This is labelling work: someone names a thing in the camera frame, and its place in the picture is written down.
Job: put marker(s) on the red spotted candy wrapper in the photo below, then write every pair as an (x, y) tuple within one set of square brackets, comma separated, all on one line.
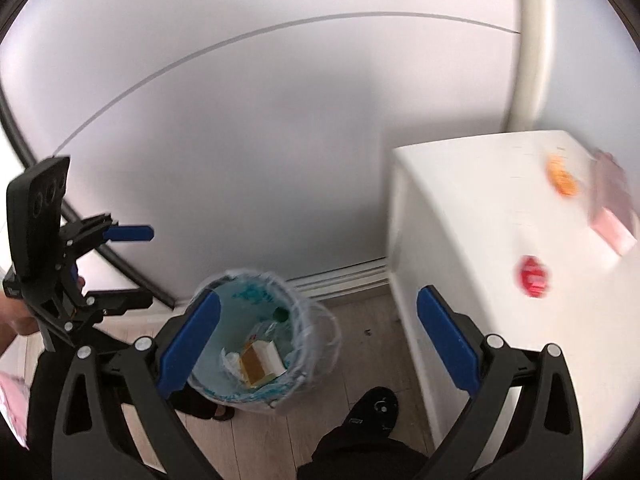
[(533, 277)]

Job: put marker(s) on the green label plastic bottle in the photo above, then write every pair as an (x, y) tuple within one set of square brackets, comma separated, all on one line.
[(276, 329)]

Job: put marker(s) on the pink sunscreen box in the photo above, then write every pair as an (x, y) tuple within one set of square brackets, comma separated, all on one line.
[(611, 213)]

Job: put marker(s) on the white tissue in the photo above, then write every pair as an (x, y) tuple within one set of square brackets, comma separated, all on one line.
[(232, 363)]

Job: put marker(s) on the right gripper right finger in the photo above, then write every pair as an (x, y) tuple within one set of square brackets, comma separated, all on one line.
[(521, 420)]

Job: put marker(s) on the left black tracking camera box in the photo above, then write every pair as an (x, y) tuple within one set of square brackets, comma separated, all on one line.
[(33, 212)]

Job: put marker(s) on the trash bin with liner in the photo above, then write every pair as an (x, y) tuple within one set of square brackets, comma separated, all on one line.
[(247, 297)]

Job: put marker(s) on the orange peel scrap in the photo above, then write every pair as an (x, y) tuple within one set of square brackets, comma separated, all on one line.
[(560, 178)]

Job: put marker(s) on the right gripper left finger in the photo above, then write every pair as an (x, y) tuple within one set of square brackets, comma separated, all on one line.
[(91, 439)]

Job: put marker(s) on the gold foil packet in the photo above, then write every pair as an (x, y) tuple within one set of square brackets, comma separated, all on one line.
[(260, 364)]

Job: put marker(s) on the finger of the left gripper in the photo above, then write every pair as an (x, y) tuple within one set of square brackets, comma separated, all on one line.
[(115, 302), (127, 233)]

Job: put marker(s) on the cream door frame trim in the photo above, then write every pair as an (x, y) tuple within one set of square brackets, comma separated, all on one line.
[(534, 66)]

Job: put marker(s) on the person left hand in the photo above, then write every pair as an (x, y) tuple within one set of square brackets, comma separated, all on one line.
[(15, 320)]

